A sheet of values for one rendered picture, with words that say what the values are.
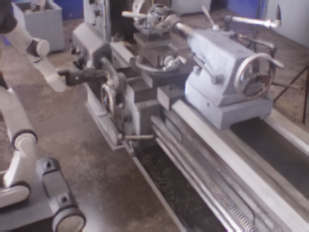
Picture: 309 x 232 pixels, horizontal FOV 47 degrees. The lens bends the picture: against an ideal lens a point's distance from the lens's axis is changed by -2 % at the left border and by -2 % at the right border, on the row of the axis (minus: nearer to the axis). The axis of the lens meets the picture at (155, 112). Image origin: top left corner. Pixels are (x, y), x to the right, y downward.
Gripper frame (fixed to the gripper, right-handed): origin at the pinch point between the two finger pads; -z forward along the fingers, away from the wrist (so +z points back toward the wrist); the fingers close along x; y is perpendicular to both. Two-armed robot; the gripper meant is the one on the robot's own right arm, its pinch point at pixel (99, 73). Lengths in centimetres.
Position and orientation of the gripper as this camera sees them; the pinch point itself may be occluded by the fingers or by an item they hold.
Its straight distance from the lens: 201.6
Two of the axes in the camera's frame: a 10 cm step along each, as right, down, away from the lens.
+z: -9.0, 2.1, -3.8
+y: 3.0, 9.3, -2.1
